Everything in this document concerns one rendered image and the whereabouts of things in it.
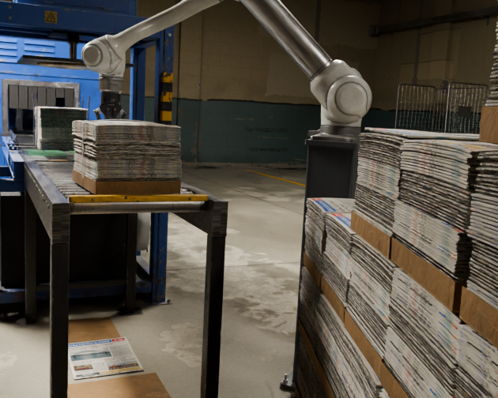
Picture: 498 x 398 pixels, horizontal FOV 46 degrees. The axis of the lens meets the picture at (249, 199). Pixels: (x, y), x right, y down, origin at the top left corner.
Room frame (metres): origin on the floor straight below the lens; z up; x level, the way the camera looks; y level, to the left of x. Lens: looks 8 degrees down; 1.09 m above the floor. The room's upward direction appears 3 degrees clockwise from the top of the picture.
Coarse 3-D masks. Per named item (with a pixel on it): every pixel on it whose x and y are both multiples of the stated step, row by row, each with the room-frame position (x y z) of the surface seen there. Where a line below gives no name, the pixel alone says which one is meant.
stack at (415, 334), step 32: (320, 224) 1.68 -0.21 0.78; (320, 256) 1.66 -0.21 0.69; (352, 256) 1.32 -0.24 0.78; (384, 256) 1.11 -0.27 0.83; (352, 288) 1.30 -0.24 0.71; (384, 288) 1.08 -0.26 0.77; (416, 288) 0.93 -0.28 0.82; (320, 320) 1.57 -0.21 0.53; (384, 320) 1.06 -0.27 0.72; (416, 320) 0.91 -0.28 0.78; (448, 320) 0.80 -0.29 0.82; (320, 352) 1.56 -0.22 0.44; (352, 352) 1.24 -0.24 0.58; (384, 352) 1.04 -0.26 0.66; (416, 352) 0.90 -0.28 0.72; (448, 352) 0.78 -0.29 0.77; (320, 384) 1.52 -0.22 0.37; (352, 384) 1.21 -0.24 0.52; (416, 384) 0.88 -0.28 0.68; (448, 384) 0.78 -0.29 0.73
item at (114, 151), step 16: (96, 128) 1.85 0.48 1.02; (112, 128) 1.87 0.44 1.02; (128, 128) 1.90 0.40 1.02; (144, 128) 1.92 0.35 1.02; (160, 128) 1.94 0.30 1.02; (176, 128) 1.97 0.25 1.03; (96, 144) 1.84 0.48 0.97; (112, 144) 1.87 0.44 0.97; (128, 144) 1.89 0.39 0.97; (144, 144) 1.91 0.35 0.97; (160, 144) 1.94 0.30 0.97; (176, 144) 1.96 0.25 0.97; (96, 160) 1.85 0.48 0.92; (112, 160) 1.87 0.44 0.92; (128, 160) 1.89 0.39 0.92; (144, 160) 1.91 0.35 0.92; (160, 160) 1.94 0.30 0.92; (176, 160) 1.96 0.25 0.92; (96, 176) 1.86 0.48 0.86; (112, 176) 1.86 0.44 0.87; (128, 176) 1.89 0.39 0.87; (144, 176) 1.91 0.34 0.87; (160, 176) 1.94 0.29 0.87; (176, 176) 1.96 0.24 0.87
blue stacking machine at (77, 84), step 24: (0, 48) 5.00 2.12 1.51; (24, 48) 5.08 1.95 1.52; (48, 48) 5.16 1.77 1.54; (0, 72) 5.00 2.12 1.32; (24, 72) 5.08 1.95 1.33; (48, 72) 5.16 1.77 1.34; (72, 72) 5.24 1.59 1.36; (0, 96) 5.01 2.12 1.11; (24, 96) 5.08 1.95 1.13; (48, 96) 5.16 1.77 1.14; (72, 96) 5.25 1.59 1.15; (96, 96) 5.33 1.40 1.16; (0, 120) 5.01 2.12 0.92; (24, 120) 6.06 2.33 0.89; (0, 144) 5.00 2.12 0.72
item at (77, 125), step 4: (76, 124) 2.14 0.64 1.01; (80, 124) 2.06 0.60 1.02; (152, 124) 2.16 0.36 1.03; (156, 124) 2.17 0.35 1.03; (76, 128) 2.11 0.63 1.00; (80, 128) 2.07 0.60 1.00; (80, 132) 2.07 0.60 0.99; (76, 136) 2.13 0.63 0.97; (80, 136) 2.04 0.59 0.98; (76, 140) 2.12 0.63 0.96; (80, 140) 2.08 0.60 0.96; (76, 144) 2.12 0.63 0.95; (80, 144) 2.06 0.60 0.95; (76, 148) 2.13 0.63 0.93; (80, 148) 2.06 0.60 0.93; (76, 152) 2.15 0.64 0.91; (80, 152) 2.06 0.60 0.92; (76, 156) 2.14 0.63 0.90; (80, 156) 2.09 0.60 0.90; (76, 160) 2.14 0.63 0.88; (80, 160) 2.08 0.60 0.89; (76, 164) 2.15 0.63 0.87; (80, 164) 2.08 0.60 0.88; (76, 168) 2.13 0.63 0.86; (80, 168) 2.07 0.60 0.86; (80, 172) 2.07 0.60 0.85
